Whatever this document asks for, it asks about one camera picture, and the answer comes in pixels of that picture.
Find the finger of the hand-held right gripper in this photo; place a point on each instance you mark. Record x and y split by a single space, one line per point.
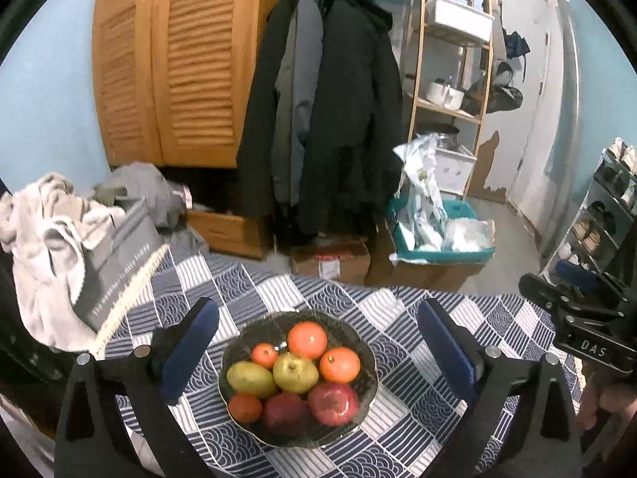
577 274
547 296

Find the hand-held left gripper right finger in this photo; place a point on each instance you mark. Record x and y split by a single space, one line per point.
448 353

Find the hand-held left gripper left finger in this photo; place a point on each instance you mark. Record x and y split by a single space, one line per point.
191 346

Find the clear glass bowl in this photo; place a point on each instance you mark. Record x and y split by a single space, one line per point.
249 336

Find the yellow-green apple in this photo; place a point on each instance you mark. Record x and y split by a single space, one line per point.
251 379
295 372

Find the small tangerine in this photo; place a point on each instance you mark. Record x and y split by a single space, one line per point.
245 407
264 356

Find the large orange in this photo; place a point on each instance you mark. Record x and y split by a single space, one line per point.
307 340
340 364

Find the dark red apple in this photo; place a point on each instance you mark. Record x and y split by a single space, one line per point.
286 412

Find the bright red apple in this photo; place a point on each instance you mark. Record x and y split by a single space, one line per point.
333 403

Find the person's right hand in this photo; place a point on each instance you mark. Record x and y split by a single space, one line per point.
612 396

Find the group of shoes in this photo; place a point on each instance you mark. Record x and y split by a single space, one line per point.
587 239

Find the blue white patterned tablecloth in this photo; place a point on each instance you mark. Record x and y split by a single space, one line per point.
398 318

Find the shoe rack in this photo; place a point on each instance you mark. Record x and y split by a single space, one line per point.
597 194

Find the teal plastic basket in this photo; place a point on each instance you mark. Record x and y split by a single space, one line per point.
448 256

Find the clear plastic bag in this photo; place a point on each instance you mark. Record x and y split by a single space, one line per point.
468 234

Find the grey storage box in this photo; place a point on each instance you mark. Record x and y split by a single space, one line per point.
119 254

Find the wooden drawer unit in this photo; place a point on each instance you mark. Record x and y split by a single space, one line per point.
224 231

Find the labelled cardboard box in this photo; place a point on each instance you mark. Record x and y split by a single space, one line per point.
348 264

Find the white printed rice bag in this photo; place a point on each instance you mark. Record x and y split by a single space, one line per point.
423 199

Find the white patterned drawer box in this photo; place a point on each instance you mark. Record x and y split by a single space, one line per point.
455 169

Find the dark cloth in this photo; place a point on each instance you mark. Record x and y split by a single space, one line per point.
25 353

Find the grey cloth pile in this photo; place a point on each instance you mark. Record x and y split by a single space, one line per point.
144 184

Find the white door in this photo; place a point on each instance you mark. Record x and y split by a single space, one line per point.
527 109

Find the beige cloth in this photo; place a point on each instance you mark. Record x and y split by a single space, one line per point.
45 239

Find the steel pot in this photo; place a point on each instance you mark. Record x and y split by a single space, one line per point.
445 139

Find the wooden shelf rack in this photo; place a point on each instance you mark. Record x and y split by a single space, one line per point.
470 117

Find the olive hanging bag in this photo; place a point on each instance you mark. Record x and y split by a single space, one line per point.
497 99

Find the white cooking pot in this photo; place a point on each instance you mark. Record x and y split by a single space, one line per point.
443 94

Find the black jacket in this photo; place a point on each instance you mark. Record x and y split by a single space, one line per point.
259 124

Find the black hooded coat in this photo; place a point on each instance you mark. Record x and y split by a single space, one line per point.
348 109

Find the grey jacket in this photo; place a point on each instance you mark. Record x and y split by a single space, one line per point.
298 99

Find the white storage box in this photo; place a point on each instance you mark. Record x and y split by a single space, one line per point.
458 20

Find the wooden louvered wardrobe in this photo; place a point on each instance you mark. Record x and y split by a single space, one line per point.
199 59

